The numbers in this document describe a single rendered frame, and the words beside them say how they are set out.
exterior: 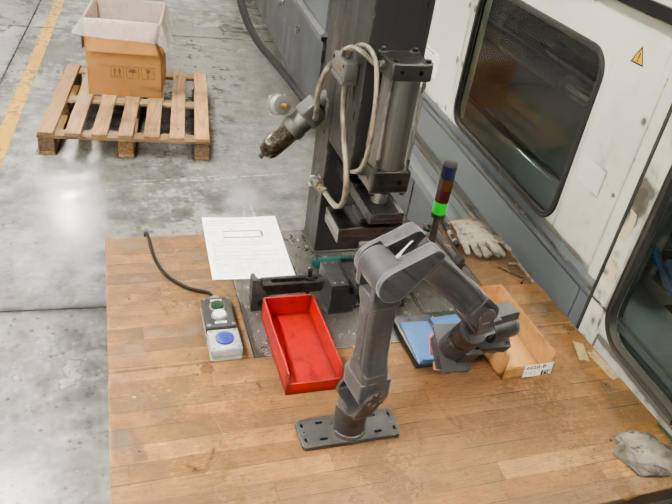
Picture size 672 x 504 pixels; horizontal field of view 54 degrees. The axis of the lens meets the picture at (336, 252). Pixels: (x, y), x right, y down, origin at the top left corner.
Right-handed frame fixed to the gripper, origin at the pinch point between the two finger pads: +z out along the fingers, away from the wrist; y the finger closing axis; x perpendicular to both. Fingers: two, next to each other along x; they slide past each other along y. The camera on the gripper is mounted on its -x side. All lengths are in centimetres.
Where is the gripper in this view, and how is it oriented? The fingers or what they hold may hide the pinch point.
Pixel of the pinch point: (435, 360)
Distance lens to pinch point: 146.8
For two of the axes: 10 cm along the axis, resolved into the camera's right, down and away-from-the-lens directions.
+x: -9.6, 0.1, -2.7
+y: -1.3, -9.0, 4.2
